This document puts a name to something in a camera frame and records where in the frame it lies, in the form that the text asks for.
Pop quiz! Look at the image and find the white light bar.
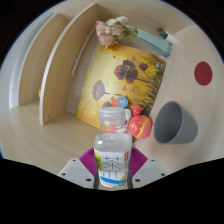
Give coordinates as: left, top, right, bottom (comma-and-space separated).
70, 26, 97, 77

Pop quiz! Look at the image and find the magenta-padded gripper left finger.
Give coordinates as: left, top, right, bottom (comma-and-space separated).
57, 147, 100, 190

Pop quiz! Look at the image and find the flat round red coaster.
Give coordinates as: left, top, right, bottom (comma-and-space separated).
194, 61, 214, 87

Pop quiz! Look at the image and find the small plant in white pot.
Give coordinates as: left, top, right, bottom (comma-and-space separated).
156, 27, 177, 45

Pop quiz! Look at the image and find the light wooden desk shelf unit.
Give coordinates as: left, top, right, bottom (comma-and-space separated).
16, 2, 101, 126

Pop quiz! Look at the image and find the pink artificial flower bouquet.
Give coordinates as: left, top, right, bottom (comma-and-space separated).
94, 15, 139, 48

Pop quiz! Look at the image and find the teal faceted vase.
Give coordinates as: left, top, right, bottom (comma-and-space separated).
134, 29, 174, 58

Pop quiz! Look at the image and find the yellow poppy flower painting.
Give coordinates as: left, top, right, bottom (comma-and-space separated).
75, 44, 168, 129

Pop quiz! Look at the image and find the grey plastic cup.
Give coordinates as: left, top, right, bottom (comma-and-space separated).
153, 100, 199, 145

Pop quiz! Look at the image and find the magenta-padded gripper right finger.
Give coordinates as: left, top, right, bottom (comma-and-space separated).
127, 147, 167, 190

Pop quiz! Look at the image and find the clear plastic drink bottle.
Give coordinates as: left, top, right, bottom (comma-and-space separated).
93, 106, 134, 189

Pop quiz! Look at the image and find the red plush toy figure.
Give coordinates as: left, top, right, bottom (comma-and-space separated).
101, 96, 154, 140

